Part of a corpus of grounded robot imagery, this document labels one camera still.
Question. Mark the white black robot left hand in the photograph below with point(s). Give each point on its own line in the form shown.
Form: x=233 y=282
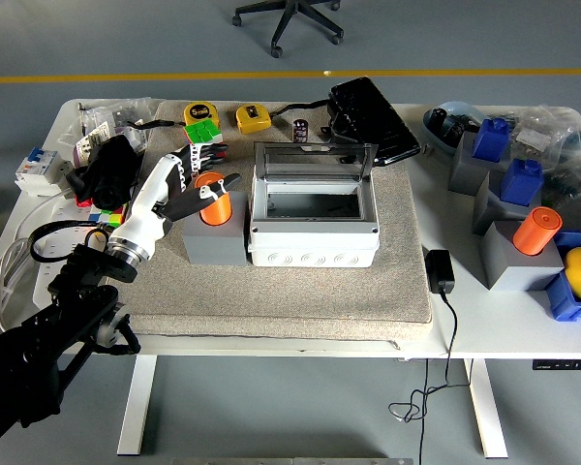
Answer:
x=145 y=213

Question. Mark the orange cylinder battery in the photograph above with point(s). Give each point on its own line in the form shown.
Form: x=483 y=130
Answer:
x=215 y=212
x=535 y=232

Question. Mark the transparent hinged box lid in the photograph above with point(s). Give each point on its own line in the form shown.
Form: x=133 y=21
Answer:
x=314 y=146

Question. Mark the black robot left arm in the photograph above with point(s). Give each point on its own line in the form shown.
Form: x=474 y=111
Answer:
x=82 y=271

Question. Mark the colourful puzzle cube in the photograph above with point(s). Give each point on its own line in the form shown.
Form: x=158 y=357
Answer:
x=202 y=131
x=109 y=218

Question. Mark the black cloth bundle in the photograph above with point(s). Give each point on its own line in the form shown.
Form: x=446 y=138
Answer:
x=111 y=169

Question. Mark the grey holder block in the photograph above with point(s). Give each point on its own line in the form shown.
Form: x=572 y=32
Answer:
x=489 y=213
x=213 y=244
x=513 y=271
x=465 y=169

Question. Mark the round yellow tape measure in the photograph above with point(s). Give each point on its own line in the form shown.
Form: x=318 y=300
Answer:
x=198 y=114

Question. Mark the white circuit breaker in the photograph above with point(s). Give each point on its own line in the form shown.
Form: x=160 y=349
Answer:
x=34 y=169

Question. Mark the square yellow tape measure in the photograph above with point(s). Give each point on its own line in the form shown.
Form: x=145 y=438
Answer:
x=254 y=118

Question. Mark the beige fabric mat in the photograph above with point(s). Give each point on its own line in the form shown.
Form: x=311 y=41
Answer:
x=295 y=300

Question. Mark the black capacitor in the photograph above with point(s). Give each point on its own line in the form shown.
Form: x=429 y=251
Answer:
x=438 y=119
x=456 y=131
x=300 y=132

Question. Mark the white table leg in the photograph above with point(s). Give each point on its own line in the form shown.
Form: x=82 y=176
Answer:
x=138 y=402
x=486 y=407

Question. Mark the black glossy case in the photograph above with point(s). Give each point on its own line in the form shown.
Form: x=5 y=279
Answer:
x=373 y=121

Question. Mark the black office chair base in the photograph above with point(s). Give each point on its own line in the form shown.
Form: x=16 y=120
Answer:
x=290 y=12

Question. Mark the black power adapter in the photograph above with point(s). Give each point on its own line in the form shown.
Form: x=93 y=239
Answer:
x=439 y=271

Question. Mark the light blue bowl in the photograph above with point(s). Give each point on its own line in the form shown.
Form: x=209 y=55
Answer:
x=445 y=144

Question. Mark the blue plastic block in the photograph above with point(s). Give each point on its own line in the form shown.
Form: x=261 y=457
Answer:
x=520 y=184
x=491 y=140

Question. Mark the dark plastic parts bag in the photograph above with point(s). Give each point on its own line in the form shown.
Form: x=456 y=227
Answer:
x=573 y=189

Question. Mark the blue plastic bin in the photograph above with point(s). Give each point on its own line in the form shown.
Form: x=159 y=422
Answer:
x=566 y=305

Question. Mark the black desk control panel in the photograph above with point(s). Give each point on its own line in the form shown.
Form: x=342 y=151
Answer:
x=564 y=364

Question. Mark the light grey enclosure box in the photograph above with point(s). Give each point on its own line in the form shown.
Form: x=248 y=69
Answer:
x=314 y=248

